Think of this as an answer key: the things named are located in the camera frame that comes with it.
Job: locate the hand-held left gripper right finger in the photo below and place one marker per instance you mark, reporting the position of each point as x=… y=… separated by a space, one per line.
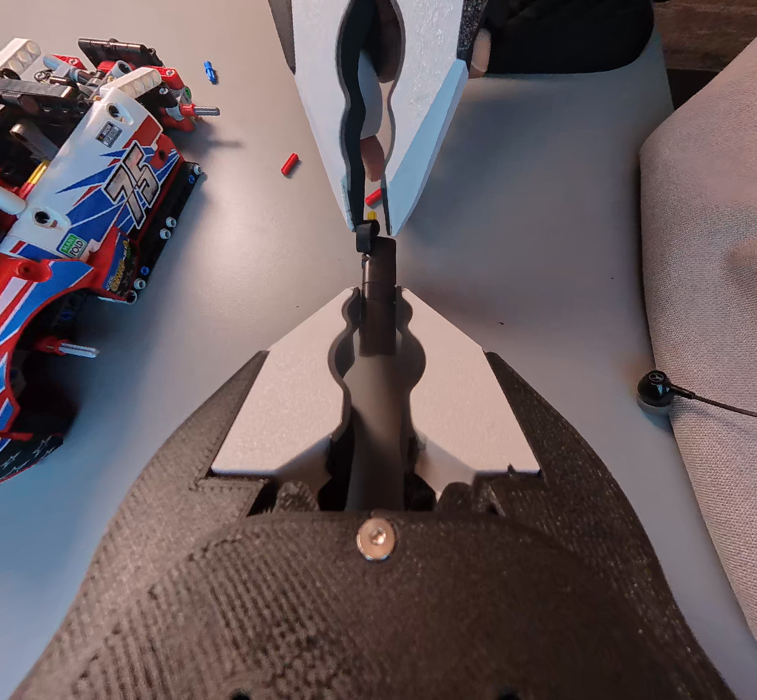
x=467 y=410

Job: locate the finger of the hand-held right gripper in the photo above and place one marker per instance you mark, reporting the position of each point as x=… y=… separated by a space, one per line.
x=316 y=31
x=432 y=31

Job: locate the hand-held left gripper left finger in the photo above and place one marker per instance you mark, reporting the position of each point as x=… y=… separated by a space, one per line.
x=284 y=410

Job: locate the black lego cylinder piece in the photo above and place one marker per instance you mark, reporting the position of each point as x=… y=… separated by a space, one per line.
x=378 y=298

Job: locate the red lego pin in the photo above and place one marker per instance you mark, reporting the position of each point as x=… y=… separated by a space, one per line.
x=290 y=163
x=374 y=197

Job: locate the small black lego bush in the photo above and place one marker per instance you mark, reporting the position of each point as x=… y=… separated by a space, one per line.
x=366 y=235

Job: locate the blue lego pin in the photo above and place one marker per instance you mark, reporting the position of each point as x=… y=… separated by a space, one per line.
x=210 y=72

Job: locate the red white blue lego car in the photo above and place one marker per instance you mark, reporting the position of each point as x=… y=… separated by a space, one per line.
x=88 y=191

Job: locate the person's right hand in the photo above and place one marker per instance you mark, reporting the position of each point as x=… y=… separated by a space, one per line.
x=374 y=156

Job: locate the black earbud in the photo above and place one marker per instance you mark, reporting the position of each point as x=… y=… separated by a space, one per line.
x=653 y=389

